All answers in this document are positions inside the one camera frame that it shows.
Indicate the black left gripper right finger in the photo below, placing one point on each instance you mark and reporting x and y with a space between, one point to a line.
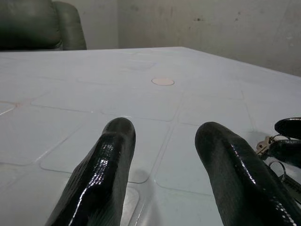
235 179

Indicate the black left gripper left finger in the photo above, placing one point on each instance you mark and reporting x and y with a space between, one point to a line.
105 164

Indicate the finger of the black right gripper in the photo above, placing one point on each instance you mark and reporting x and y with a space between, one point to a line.
287 150
290 127

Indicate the silver key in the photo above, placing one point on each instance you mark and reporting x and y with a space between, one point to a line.
264 144

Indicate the black-headed key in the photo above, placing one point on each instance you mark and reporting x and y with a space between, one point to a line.
294 186

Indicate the round pale table hole cap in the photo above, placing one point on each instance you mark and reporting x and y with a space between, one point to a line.
163 81

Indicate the green leather armchair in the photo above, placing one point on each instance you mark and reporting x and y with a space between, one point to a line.
35 23

